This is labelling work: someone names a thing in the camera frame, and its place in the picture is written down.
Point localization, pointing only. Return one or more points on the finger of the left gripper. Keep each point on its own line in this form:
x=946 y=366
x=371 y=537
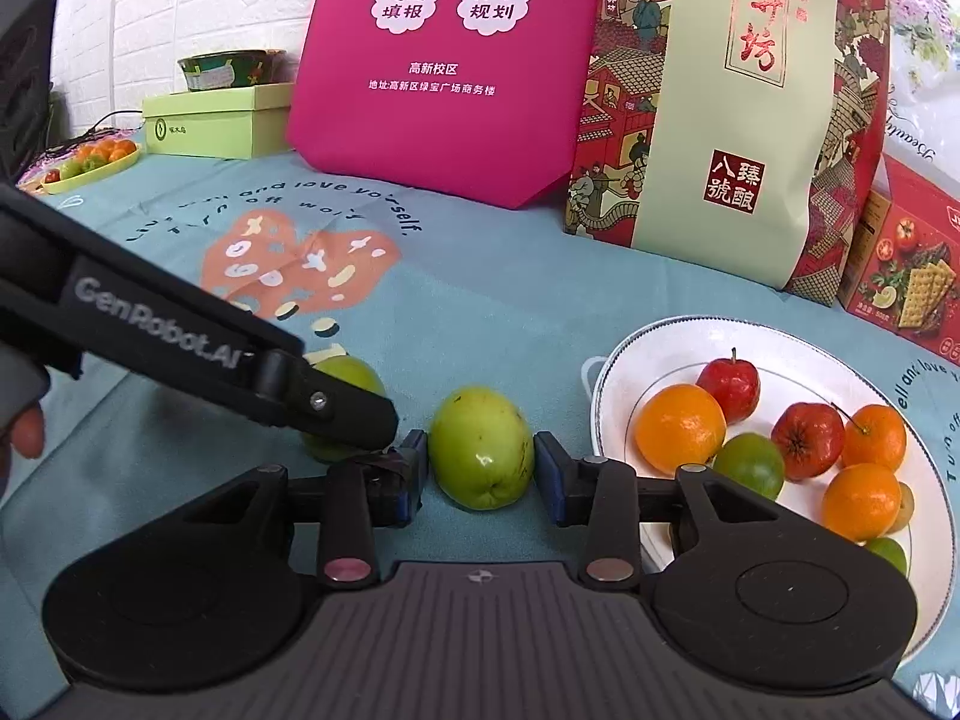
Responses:
x=295 y=394

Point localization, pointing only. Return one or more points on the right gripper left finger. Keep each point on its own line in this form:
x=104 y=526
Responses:
x=364 y=493

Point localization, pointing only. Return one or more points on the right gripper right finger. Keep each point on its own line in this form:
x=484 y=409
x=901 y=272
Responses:
x=599 y=495

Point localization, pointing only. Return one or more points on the elongated green fruit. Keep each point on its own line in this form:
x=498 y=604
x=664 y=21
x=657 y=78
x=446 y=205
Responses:
x=351 y=370

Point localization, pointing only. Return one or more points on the large orange tangerine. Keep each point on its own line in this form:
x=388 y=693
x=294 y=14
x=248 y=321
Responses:
x=681 y=425

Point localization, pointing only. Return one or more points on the round green apple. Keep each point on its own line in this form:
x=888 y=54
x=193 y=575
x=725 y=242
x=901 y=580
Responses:
x=481 y=449

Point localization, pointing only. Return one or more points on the green tomato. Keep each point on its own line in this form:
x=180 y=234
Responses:
x=891 y=551
x=754 y=461

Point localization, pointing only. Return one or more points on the brown longan fruit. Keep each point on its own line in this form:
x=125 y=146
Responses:
x=905 y=511

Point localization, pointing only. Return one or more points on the yellow tray with fruits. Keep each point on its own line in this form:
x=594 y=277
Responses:
x=85 y=165

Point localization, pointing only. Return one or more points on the person's left hand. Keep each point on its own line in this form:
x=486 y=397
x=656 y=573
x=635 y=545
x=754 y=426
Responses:
x=26 y=437

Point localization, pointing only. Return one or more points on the small red apple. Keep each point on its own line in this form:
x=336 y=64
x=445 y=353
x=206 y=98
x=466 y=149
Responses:
x=734 y=383

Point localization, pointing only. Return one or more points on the blue printed tablecloth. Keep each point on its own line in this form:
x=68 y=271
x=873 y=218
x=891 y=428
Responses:
x=477 y=296

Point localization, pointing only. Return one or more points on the white oval plate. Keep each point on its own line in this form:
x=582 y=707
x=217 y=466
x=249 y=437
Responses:
x=671 y=353

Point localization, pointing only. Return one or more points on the light green box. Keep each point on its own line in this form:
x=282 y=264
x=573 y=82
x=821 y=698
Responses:
x=229 y=123

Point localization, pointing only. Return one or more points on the green patterned bowl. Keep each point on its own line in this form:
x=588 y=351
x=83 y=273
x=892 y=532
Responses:
x=231 y=69

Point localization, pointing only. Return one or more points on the small orange with stem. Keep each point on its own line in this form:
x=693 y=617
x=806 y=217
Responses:
x=874 y=434

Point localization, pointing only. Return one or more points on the magenta fabric bag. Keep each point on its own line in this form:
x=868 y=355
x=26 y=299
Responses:
x=474 y=98

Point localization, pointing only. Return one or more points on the red cracker box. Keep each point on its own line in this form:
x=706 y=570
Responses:
x=902 y=272

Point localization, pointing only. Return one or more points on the red patterned gift bag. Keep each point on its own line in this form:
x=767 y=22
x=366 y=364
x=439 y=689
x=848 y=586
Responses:
x=742 y=135

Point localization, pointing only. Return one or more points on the floral plastic bag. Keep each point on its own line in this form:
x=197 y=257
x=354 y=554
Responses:
x=922 y=115

